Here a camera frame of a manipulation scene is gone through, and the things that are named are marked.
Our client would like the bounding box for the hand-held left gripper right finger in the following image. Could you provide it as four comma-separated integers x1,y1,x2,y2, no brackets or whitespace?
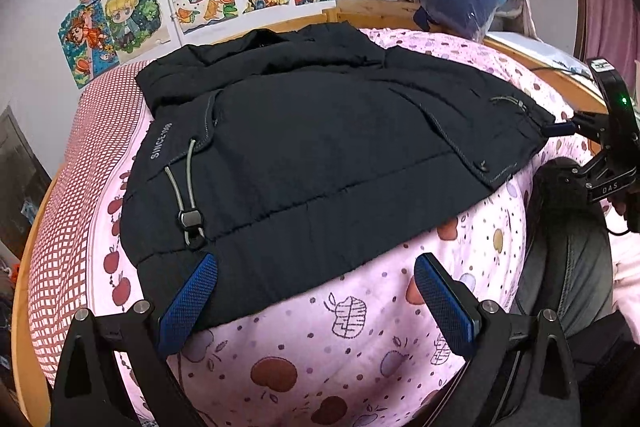
414,252,581,427

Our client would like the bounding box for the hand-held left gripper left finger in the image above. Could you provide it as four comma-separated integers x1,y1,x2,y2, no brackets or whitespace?
50,252,220,427

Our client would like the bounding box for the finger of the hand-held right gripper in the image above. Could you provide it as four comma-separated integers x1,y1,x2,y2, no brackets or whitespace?
542,157,608,194
542,111,611,148

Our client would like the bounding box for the black jacket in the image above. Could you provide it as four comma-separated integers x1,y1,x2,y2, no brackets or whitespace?
120,21,558,330

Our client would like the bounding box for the person's right hand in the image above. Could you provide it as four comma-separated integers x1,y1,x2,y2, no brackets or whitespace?
612,198,640,233

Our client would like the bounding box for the white table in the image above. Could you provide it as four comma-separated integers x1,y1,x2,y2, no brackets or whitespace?
485,32,601,80

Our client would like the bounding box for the person's right leg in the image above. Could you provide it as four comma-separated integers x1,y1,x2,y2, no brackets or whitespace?
515,162,616,338

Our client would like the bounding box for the pink apple-print quilt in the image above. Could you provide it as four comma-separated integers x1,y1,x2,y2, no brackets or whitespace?
27,27,608,427

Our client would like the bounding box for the pink curtain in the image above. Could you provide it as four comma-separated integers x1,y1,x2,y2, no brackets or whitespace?
572,0,640,72

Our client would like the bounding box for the grey metal door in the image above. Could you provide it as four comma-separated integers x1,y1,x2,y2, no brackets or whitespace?
0,104,53,258

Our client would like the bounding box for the girl on blue background drawing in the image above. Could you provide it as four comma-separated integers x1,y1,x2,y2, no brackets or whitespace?
57,2,121,90

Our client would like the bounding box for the blond character drawing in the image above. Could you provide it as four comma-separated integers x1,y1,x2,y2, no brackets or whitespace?
100,0,171,66

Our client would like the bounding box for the black cable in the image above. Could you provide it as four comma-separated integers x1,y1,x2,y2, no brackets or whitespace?
530,64,587,76

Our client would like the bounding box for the wooden bed frame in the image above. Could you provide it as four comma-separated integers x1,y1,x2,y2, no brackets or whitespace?
10,0,608,427

